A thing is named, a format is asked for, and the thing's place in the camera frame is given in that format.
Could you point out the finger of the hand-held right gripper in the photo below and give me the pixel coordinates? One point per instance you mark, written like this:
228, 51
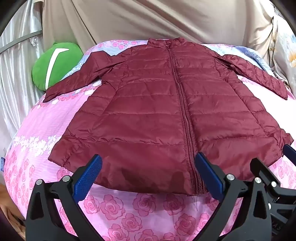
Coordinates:
290, 151
275, 185

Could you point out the pink floral bedsheet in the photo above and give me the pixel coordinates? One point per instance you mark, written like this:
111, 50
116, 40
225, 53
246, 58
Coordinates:
143, 215

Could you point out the pale floral curtain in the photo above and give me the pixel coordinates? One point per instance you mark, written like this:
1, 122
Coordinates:
285, 55

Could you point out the silver satin curtain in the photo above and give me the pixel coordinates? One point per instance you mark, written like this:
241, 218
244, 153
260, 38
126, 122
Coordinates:
18, 76

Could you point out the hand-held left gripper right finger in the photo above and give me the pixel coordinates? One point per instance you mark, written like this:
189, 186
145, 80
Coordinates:
209, 174

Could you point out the beige cloth backdrop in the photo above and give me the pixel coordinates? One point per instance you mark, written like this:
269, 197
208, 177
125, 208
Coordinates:
150, 20

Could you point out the green plush pillow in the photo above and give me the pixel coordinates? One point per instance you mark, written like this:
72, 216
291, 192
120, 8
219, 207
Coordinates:
53, 67

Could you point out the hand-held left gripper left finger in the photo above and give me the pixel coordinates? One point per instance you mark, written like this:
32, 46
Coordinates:
89, 176

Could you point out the grey metal rod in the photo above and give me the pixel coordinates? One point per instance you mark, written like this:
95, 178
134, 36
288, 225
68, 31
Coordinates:
20, 41

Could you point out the maroon quilted jacket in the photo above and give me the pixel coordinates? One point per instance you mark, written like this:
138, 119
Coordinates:
161, 120

